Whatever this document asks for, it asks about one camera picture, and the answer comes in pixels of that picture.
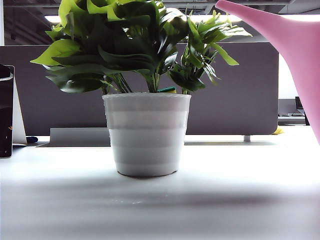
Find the pink plastic watering can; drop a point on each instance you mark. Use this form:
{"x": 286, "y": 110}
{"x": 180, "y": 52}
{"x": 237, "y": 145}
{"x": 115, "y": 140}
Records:
{"x": 300, "y": 62}

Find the white ribbed plant pot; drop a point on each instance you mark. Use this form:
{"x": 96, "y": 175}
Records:
{"x": 147, "y": 135}

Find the green artificial leafy plant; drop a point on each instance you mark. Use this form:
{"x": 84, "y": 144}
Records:
{"x": 130, "y": 55}

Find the yellow green sponge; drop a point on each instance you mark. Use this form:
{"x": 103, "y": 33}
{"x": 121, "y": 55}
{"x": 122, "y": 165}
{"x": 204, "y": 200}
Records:
{"x": 170, "y": 90}

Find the grey desk partition panel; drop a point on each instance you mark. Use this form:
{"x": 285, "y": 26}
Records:
{"x": 237, "y": 100}

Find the grey partition base box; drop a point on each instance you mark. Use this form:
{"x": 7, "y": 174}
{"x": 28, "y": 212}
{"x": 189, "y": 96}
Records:
{"x": 75, "y": 137}

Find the white partition foot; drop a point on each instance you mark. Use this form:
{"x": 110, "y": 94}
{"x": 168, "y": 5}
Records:
{"x": 247, "y": 138}

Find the yellow rounded object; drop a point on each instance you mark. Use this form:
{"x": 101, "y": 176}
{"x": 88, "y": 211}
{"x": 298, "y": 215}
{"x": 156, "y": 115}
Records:
{"x": 278, "y": 131}

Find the white background office desk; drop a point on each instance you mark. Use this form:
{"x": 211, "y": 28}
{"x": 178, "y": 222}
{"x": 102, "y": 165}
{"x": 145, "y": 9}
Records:
{"x": 287, "y": 117}

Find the small blue object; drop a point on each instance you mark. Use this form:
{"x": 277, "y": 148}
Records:
{"x": 32, "y": 139}

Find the white stand board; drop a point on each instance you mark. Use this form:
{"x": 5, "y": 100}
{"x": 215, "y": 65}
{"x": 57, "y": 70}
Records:
{"x": 20, "y": 125}

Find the dark computer monitor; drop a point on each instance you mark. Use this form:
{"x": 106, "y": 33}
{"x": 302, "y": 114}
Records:
{"x": 299, "y": 103}

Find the black glossy panel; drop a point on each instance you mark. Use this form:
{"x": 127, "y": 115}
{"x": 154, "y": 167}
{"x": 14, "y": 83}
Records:
{"x": 6, "y": 112}

